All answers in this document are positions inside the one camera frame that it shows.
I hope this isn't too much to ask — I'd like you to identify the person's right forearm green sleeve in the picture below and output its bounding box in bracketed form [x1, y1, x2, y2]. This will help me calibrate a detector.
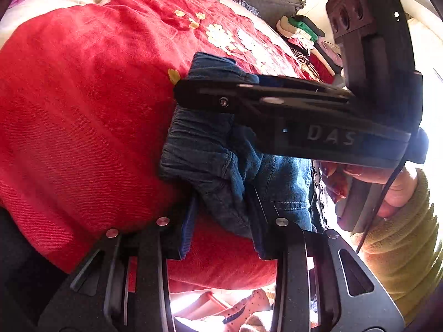
[351, 168, 443, 326]

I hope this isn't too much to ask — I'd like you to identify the black cable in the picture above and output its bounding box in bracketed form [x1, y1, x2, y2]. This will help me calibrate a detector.
[356, 164, 406, 254]

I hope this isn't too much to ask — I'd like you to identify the red floral blanket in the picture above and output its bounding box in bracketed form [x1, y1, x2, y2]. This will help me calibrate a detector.
[0, 0, 336, 293]

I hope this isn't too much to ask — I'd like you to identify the blue denim garment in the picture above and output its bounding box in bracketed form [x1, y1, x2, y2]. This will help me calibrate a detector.
[159, 52, 329, 260]

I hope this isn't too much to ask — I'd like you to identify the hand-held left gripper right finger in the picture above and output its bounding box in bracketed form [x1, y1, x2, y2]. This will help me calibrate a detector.
[244, 183, 405, 332]

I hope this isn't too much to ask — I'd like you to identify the pink dotted slipper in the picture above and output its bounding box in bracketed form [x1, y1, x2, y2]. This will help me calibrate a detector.
[221, 289, 275, 326]

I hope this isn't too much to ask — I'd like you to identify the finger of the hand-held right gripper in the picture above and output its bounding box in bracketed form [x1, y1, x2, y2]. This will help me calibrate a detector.
[258, 74, 354, 99]
[174, 79, 354, 126]

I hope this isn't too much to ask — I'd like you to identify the pile of folded clothes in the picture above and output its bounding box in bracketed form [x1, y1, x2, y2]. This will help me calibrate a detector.
[276, 14, 345, 84]

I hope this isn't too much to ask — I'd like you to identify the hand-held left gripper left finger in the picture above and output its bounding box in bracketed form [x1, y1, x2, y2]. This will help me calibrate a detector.
[36, 194, 199, 332]

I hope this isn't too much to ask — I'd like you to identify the person's right hand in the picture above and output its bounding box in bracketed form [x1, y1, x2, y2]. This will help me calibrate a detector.
[319, 161, 420, 219]

